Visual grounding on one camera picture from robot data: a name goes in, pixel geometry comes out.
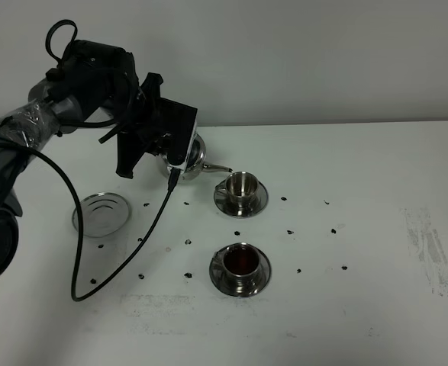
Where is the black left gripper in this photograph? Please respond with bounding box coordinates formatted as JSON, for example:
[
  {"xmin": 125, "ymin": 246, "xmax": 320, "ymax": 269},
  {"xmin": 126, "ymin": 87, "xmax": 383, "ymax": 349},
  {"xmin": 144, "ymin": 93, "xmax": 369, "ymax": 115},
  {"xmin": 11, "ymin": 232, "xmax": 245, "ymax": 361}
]
[{"xmin": 116, "ymin": 72, "xmax": 163, "ymax": 178}]

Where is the stainless steel teapot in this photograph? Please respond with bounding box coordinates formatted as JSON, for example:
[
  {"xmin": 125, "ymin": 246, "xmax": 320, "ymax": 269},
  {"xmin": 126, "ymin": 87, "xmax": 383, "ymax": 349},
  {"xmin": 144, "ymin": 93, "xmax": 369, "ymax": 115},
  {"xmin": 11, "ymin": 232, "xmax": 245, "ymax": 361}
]
[{"xmin": 154, "ymin": 133, "xmax": 233, "ymax": 181}]

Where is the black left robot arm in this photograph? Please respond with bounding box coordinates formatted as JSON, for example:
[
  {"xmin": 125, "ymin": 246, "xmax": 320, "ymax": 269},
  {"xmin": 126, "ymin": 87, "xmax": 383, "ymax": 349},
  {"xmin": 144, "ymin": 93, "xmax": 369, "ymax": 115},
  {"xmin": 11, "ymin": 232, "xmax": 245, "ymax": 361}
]
[{"xmin": 0, "ymin": 40, "xmax": 169, "ymax": 275}]

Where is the steel teapot saucer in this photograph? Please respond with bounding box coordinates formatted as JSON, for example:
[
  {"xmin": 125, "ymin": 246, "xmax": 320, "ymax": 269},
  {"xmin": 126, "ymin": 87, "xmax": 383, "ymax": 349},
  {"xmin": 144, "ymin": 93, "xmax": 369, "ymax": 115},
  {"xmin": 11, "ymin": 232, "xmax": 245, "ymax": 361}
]
[{"xmin": 80, "ymin": 192, "xmax": 131, "ymax": 238}]

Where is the far stainless steel teacup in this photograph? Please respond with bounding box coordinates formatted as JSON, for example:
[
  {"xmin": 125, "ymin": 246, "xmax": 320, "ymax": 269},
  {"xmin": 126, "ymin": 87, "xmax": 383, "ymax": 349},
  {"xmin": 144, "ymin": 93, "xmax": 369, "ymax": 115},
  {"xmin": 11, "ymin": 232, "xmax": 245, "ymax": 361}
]
[{"xmin": 215, "ymin": 172, "xmax": 259, "ymax": 208}]

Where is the stainless steel teacup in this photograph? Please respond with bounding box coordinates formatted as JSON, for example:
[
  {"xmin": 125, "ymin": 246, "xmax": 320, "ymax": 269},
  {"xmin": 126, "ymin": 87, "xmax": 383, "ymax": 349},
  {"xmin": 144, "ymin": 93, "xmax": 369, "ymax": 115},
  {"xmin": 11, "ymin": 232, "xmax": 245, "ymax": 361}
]
[
  {"xmin": 215, "ymin": 172, "xmax": 259, "ymax": 208},
  {"xmin": 209, "ymin": 242, "xmax": 260, "ymax": 287}
]

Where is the far stainless steel saucer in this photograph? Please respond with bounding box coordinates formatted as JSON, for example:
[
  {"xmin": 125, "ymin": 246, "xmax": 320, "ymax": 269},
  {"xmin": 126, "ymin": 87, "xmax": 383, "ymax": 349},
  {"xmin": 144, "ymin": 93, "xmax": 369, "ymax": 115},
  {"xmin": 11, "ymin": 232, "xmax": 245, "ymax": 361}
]
[{"xmin": 213, "ymin": 181, "xmax": 269, "ymax": 218}]

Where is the stainless steel saucer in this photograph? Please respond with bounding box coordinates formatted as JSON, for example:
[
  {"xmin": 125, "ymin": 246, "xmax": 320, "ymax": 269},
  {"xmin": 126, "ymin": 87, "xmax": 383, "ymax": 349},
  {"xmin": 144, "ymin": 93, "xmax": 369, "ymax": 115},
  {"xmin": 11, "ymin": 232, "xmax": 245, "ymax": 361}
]
[
  {"xmin": 216, "ymin": 243, "xmax": 272, "ymax": 297},
  {"xmin": 213, "ymin": 181, "xmax": 269, "ymax": 218}
]

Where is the near stainless steel saucer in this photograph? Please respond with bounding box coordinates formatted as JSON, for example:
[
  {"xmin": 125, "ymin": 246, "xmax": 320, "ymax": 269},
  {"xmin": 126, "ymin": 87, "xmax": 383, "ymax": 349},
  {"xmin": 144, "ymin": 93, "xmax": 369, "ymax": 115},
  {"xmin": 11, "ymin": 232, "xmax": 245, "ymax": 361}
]
[{"xmin": 216, "ymin": 243, "xmax": 272, "ymax": 297}]

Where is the near stainless steel teacup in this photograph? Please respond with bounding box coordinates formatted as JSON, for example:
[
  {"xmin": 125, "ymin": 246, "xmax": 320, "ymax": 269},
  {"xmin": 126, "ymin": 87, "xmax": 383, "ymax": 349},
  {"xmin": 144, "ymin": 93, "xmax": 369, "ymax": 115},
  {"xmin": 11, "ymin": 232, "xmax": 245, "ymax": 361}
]
[{"xmin": 209, "ymin": 242, "xmax": 260, "ymax": 287}]

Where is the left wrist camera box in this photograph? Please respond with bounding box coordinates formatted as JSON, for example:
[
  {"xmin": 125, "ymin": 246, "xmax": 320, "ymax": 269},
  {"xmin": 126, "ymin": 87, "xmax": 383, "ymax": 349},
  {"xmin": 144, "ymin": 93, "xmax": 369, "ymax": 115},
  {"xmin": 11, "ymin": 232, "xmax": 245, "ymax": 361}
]
[{"xmin": 157, "ymin": 98, "xmax": 198, "ymax": 172}]

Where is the black left camera cable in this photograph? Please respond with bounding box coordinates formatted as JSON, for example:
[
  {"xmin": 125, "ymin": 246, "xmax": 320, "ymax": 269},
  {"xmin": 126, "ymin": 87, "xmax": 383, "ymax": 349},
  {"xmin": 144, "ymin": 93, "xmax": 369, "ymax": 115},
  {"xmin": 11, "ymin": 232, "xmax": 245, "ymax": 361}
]
[{"xmin": 0, "ymin": 19, "xmax": 181, "ymax": 303}]

